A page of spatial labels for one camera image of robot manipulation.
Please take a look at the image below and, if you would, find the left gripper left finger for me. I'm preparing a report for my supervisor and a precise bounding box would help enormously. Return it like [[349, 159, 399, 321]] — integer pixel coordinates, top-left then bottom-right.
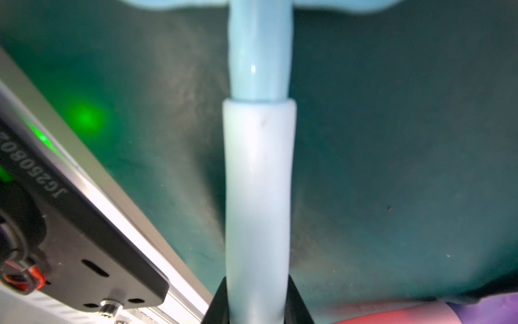
[[201, 277, 229, 324]]

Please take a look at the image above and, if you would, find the blue shovel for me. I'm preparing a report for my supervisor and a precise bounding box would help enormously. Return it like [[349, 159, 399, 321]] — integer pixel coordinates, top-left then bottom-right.
[[121, 0, 405, 324]]

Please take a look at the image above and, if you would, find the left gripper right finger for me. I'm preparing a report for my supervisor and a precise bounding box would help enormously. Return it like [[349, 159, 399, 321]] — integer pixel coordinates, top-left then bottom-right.
[[285, 275, 314, 324]]

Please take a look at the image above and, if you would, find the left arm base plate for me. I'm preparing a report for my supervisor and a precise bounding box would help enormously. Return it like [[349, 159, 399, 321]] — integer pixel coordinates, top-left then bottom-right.
[[1, 123, 169, 313]]

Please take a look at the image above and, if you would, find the purple square shovel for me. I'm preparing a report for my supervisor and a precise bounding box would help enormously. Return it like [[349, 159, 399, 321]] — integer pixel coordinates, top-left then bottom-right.
[[331, 291, 518, 324]]

